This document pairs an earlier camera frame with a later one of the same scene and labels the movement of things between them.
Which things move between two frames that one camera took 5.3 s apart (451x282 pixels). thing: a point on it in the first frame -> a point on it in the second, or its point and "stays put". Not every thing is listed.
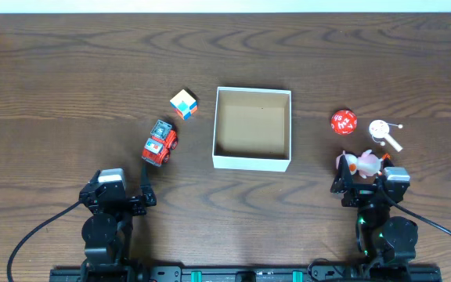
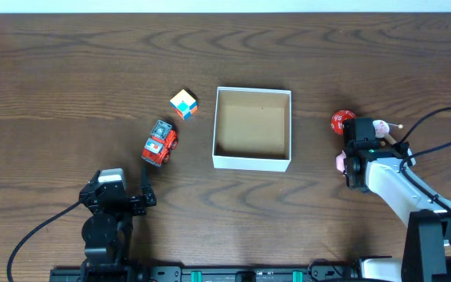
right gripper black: (343, 185) -> (359, 186)
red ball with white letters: (344, 121) stays put
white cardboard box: (252, 129) stays put
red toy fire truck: (164, 139) stays put
